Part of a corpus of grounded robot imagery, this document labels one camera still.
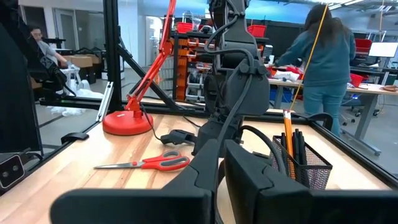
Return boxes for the person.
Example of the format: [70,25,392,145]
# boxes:
[29,27,72,68]
[275,3,357,138]

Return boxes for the black left camera cable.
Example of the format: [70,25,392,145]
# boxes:
[203,15,287,175]

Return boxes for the red desk lamp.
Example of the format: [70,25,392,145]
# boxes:
[102,0,178,136]

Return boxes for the black aluminium table frame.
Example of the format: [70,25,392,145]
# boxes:
[0,0,398,197]

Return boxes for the red plastic bin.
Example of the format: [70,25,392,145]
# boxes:
[176,21,194,34]
[349,73,364,88]
[247,24,267,38]
[354,38,373,54]

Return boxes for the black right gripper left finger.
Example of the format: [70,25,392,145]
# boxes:
[50,139,220,224]

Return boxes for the shelf with orange bins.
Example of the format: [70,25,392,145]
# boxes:
[169,29,218,102]

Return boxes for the black depth camera box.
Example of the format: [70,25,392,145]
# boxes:
[0,151,26,190]

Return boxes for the red handled scissors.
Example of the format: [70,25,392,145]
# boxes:
[93,150,191,172]

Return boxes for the silver aluminium bar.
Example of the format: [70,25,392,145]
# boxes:
[96,81,114,123]

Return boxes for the white plastic sheet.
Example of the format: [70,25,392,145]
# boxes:
[49,67,105,118]

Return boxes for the large black panel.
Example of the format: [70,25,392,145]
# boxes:
[0,0,44,154]

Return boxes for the brown cardboard boxes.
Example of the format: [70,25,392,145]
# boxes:
[63,54,102,68]

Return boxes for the white work desk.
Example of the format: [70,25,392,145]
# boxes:
[267,77,398,156]

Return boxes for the black mesh desk organizer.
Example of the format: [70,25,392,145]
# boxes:
[251,134,333,190]

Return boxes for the yellow cable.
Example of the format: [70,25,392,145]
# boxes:
[289,2,329,112]

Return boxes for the white lit monitor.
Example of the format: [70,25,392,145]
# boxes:
[368,42,398,58]

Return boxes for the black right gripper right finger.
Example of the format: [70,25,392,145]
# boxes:
[224,139,398,224]

